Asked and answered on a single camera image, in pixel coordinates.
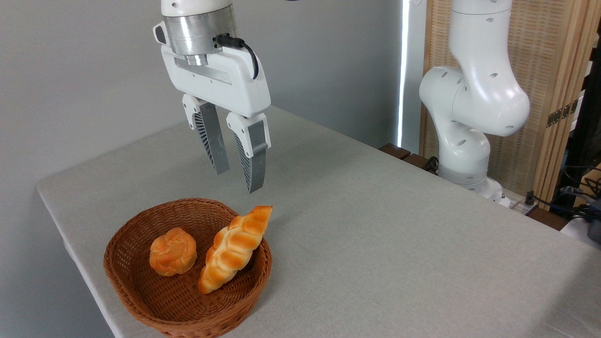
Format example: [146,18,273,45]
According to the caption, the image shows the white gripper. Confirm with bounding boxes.
[154,21,272,194]

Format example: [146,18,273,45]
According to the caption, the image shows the long braided bread loaf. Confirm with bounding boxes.
[198,205,273,295]

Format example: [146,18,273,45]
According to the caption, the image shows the round knotted bread roll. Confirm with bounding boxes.
[149,227,198,277]

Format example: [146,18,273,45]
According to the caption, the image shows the brown wicker basket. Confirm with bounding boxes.
[103,198,273,338]

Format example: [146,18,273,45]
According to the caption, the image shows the grey tablecloth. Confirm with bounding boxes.
[37,106,601,338]

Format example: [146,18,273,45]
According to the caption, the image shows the bright vertical light strip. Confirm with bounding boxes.
[397,0,410,148]

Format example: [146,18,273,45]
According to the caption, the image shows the brass screen hinge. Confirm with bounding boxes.
[546,100,579,128]

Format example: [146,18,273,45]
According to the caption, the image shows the black vertical stand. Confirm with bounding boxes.
[561,45,601,200]

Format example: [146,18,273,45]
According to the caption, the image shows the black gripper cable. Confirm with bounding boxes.
[216,34,260,79]

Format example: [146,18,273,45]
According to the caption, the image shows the black background cables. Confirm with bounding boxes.
[525,164,601,222]

